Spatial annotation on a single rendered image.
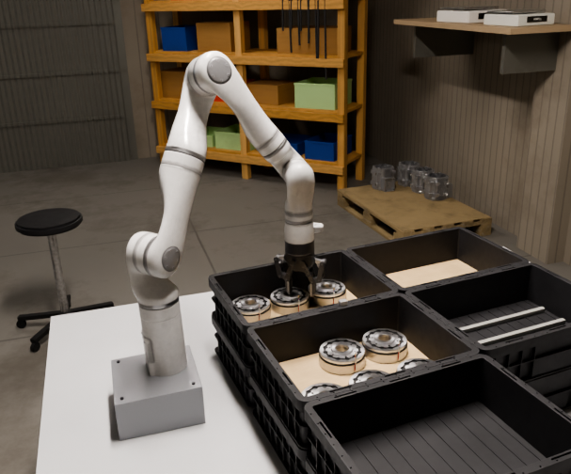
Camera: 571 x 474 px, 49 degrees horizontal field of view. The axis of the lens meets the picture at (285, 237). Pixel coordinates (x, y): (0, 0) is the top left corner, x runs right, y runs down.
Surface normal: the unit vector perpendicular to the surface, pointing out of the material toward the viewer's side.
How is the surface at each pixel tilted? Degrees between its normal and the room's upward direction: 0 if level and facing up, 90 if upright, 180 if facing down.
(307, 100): 90
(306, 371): 0
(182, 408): 90
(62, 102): 90
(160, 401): 90
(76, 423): 0
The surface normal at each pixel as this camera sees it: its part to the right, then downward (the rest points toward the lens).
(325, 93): -0.46, 0.34
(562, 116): -0.96, 0.13
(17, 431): -0.03, -0.93
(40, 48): 0.29, 0.34
